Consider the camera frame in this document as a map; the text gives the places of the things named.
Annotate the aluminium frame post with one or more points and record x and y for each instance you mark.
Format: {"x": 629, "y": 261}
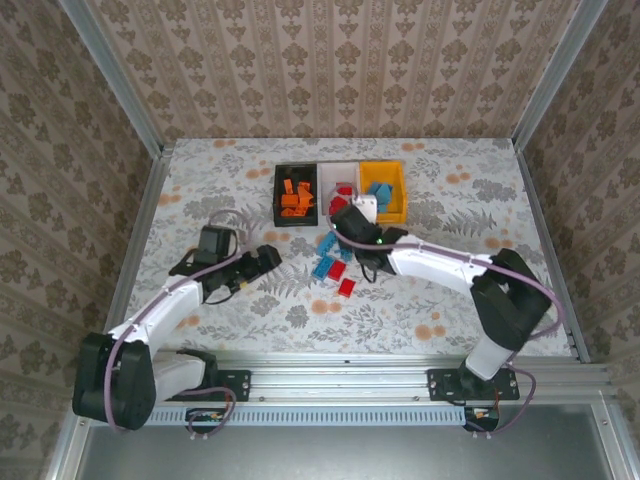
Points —
{"x": 556, "y": 75}
{"x": 120, "y": 82}

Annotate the yellow plastic container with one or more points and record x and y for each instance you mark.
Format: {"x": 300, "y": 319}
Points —
{"x": 397, "y": 210}

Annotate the small electronics board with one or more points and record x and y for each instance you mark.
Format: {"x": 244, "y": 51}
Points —
{"x": 205, "y": 417}
{"x": 482, "y": 417}

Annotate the aluminium table side rail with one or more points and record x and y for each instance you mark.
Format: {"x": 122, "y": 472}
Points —
{"x": 150, "y": 200}
{"x": 536, "y": 200}

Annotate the black plastic container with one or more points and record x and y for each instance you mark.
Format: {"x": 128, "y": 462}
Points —
{"x": 300, "y": 172}

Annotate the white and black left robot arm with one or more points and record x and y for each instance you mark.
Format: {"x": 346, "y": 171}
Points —
{"x": 165, "y": 312}

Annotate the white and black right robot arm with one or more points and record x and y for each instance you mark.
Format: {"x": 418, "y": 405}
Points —
{"x": 435, "y": 265}

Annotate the white plastic container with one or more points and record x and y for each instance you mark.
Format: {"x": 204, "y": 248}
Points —
{"x": 330, "y": 175}

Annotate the grey metal panel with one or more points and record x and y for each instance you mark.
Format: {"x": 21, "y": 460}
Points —
{"x": 350, "y": 455}

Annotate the red lego brick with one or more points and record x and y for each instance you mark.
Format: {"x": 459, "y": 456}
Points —
{"x": 343, "y": 190}
{"x": 346, "y": 287}
{"x": 337, "y": 204}
{"x": 337, "y": 270}

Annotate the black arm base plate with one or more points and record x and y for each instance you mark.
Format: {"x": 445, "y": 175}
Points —
{"x": 240, "y": 385}
{"x": 440, "y": 385}

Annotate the long blue lego brick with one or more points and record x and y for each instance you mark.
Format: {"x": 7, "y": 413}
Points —
{"x": 334, "y": 237}

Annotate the long aluminium base rail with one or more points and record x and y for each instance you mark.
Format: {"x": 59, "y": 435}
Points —
{"x": 340, "y": 380}

